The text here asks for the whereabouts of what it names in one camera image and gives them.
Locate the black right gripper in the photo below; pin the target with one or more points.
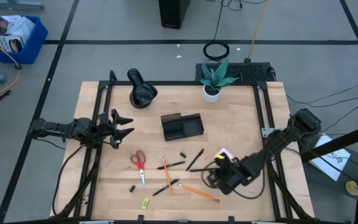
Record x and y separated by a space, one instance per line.
238 168

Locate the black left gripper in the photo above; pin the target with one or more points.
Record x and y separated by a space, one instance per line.
104 132

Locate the black pen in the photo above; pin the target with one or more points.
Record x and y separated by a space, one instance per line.
171 165
200 170
195 159
166 187

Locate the pink sticky note pad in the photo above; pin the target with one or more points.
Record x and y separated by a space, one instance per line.
227 152

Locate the orange pencil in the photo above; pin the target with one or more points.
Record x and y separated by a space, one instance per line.
167 175
197 192

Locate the black binder clip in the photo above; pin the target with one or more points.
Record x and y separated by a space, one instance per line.
183 154
132 188

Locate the yellow-green eraser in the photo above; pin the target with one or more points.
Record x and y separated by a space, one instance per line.
145 203

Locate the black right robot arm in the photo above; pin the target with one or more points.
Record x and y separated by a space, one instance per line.
275 146

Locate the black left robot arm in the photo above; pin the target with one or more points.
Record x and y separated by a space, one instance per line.
57 127

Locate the black mesh desk organizer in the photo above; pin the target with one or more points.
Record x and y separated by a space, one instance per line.
194 127

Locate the green plant in white pot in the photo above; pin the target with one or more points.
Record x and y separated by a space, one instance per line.
211 95

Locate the black perforated metal case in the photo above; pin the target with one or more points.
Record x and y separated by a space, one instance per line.
250 73

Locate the white paper sheet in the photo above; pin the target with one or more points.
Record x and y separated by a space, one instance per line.
331 161

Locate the blue plastic bin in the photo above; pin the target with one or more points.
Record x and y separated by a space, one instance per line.
33 46

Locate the small black floor object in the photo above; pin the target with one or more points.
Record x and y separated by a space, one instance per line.
3 96

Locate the black stand beam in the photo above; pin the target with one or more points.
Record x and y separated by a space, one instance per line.
337 144

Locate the black computer tower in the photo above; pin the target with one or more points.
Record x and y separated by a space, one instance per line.
172 12

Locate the white printed cardboard box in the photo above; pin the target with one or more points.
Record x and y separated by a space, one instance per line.
17 26
8 43

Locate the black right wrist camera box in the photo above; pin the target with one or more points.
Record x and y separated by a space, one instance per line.
233 185

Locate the black aluminium table frame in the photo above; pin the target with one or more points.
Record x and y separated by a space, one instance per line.
182 83

